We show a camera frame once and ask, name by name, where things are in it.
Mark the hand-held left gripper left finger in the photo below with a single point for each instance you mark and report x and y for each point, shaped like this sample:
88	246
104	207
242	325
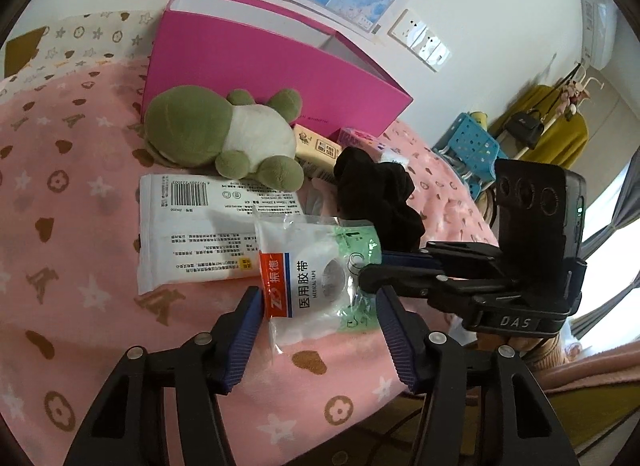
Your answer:
245	331

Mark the black cloth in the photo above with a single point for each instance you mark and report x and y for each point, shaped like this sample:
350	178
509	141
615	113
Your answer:
370	196

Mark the cream patterned cloth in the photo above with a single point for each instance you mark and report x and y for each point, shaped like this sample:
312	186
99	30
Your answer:
90	40

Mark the green and white plush toy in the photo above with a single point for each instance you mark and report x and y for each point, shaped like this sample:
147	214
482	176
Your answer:
190	125

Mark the black handbag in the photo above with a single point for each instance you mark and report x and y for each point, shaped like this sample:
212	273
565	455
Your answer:
525	129

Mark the pink cardboard box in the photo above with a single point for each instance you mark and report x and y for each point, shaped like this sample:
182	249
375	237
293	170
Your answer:
250	60

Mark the person's right forearm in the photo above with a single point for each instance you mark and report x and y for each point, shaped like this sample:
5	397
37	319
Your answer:
590	371

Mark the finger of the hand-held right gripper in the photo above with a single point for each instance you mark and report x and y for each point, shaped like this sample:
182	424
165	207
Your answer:
400	281
405	259

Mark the person's right hand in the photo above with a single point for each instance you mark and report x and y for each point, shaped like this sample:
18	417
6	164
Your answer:
525	344

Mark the white air conditioner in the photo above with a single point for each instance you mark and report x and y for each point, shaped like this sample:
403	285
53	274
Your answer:
597	20

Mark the yellow green toy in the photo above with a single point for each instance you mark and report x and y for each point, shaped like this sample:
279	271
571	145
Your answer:
478	119

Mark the pink tissue pack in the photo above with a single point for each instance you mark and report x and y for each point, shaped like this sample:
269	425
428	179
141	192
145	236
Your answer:
360	138

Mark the yellow tissue pack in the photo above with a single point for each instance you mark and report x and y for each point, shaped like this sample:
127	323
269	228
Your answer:
312	148

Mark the white wall socket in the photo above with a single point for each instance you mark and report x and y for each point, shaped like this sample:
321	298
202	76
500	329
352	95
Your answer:
406	28

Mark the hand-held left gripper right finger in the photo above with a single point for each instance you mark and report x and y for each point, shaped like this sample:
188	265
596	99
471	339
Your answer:
395	336

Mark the clear medical tape packet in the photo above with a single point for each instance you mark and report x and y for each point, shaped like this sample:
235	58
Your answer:
300	266

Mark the white wet wipes packet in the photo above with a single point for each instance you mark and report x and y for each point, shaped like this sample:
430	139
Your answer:
200	226

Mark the grey curtain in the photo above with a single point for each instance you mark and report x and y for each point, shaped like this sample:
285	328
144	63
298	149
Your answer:
625	196

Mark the white wall sockets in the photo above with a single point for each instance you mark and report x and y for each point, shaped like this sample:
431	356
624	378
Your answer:
432	51

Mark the small hanging doll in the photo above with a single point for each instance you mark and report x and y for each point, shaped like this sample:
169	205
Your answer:
572	95

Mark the blue plastic basket rack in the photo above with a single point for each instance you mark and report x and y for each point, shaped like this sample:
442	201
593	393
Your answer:
467	145

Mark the olive cloth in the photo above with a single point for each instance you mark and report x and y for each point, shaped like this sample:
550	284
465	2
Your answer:
590	421

